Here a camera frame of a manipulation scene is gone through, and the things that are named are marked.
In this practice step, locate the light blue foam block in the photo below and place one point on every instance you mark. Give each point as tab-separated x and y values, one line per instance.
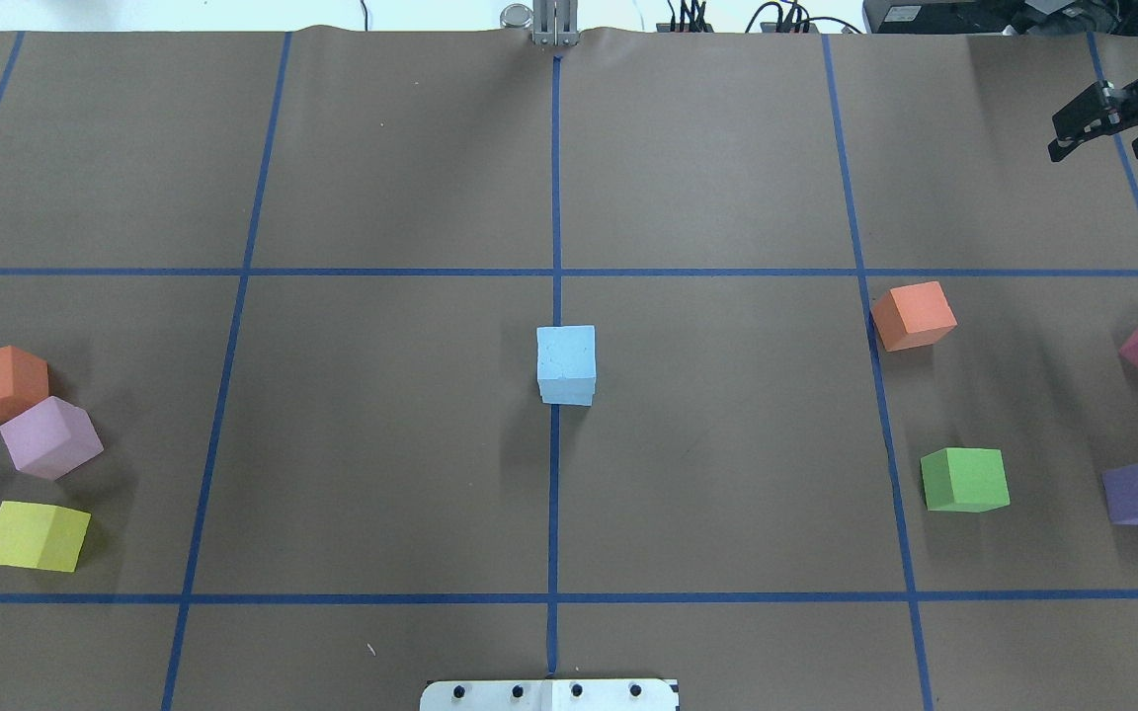
566	353
567	391

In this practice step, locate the orange foam block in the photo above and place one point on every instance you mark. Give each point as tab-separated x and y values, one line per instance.
912	316
24	382

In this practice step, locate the green foam block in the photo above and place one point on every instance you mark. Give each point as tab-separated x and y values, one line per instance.
964	480

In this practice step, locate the light pink foam block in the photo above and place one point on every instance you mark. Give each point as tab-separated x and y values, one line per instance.
51	439

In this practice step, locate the yellow foam block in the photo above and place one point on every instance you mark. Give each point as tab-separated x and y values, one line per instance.
42	537

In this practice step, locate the aluminium frame post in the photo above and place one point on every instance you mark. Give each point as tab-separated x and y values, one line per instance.
549	22

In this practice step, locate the white pedestal column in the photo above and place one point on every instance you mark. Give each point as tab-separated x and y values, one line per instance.
552	694

